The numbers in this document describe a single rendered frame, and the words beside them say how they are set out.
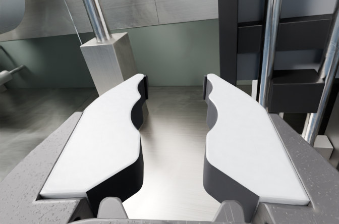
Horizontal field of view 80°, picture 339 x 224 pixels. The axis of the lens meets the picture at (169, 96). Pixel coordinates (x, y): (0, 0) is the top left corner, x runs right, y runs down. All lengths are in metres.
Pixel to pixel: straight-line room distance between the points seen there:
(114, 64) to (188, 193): 0.33
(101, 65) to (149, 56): 0.28
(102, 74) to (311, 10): 0.44
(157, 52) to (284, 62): 0.55
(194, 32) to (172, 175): 0.45
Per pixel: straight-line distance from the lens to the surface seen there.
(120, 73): 0.52
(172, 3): 0.70
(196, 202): 0.45
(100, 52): 0.52
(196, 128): 0.59
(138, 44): 0.77
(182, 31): 0.71
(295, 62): 0.28
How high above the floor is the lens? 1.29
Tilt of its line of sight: 32 degrees down
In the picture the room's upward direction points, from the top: 11 degrees counter-clockwise
